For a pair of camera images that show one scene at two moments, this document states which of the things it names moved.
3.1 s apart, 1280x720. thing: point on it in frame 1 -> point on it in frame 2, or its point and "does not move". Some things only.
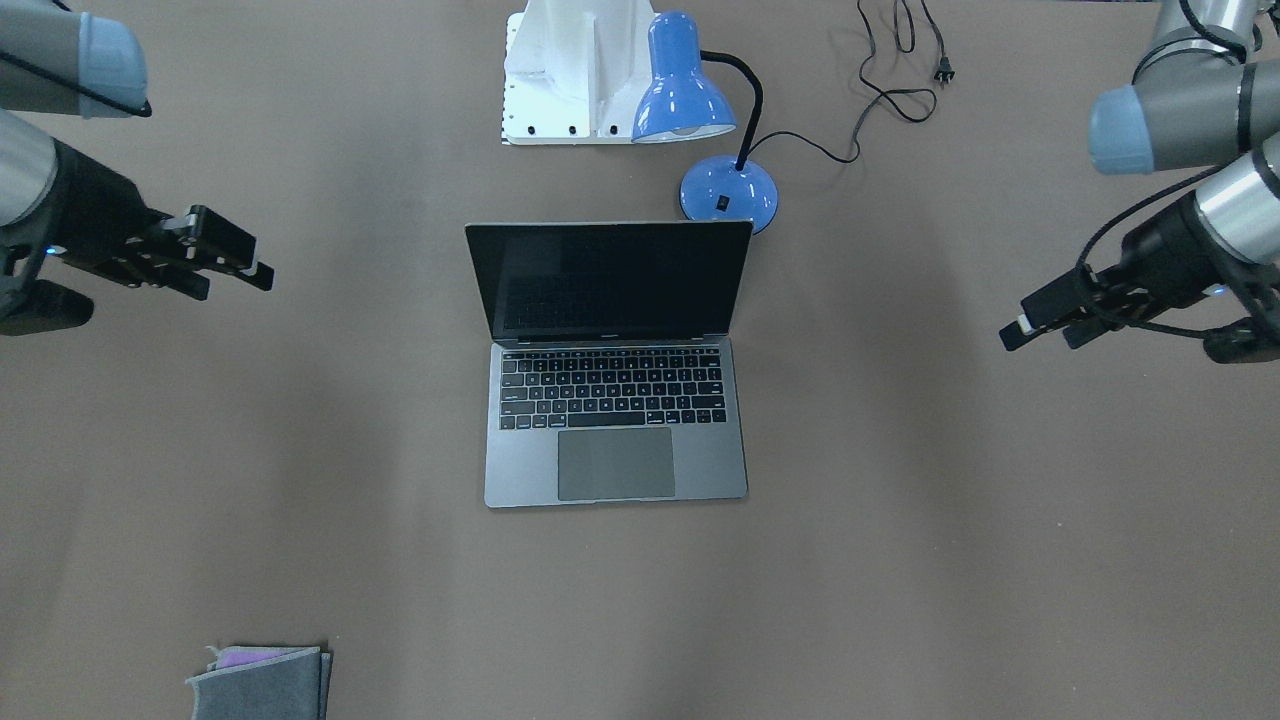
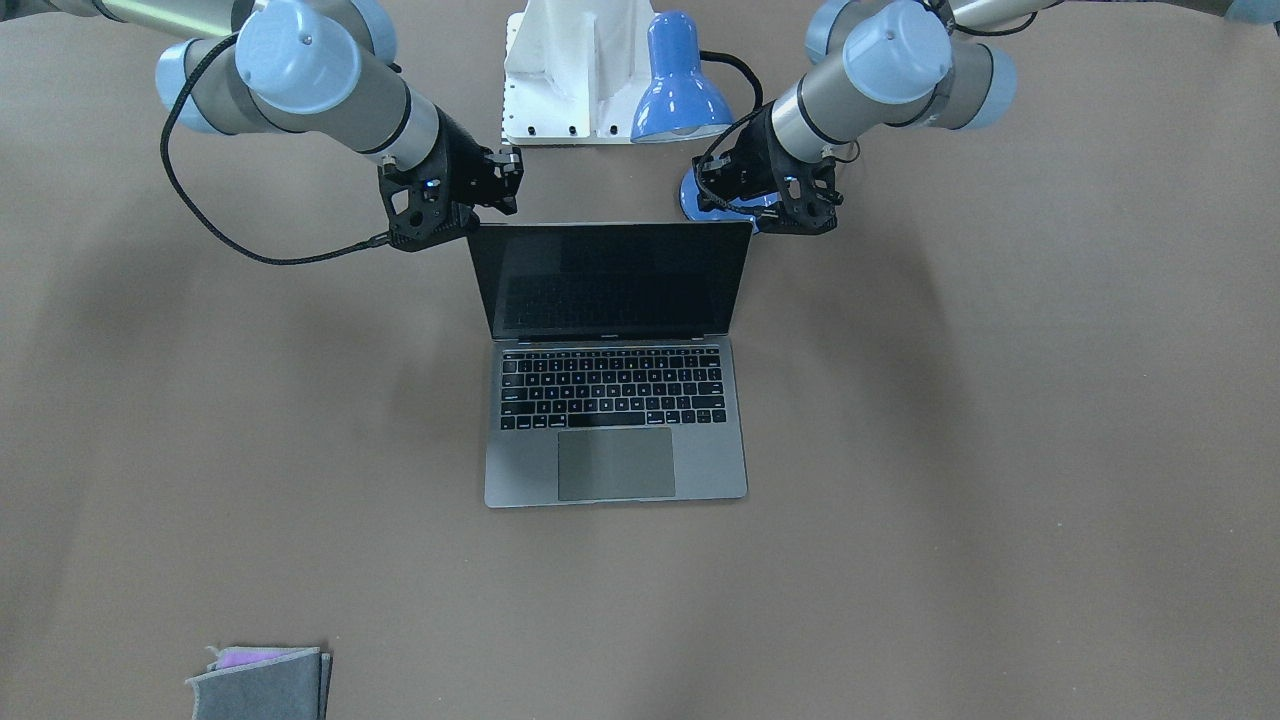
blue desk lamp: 681,99 does not move
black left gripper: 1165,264 -> 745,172
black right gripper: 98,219 -> 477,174
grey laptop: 611,374 does not move
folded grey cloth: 264,683 does not move
